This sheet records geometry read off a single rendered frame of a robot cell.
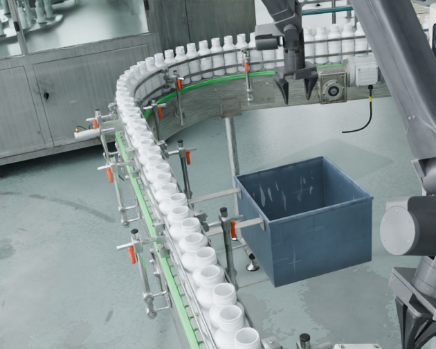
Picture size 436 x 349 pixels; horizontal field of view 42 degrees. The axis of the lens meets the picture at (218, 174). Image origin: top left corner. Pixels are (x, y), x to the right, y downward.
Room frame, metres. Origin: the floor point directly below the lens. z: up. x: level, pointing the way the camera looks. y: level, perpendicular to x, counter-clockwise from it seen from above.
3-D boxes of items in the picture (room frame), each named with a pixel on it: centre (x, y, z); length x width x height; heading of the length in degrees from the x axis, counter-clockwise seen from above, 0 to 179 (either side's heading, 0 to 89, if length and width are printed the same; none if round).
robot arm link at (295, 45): (1.49, -0.24, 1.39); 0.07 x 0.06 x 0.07; 77
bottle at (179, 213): (1.05, 0.09, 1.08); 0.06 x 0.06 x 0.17
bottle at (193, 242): (0.93, 0.06, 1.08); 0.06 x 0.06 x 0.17
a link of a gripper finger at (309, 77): (1.49, -0.26, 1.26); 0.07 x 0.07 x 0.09; 12
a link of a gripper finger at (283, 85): (1.49, -0.23, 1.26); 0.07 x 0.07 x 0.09; 12
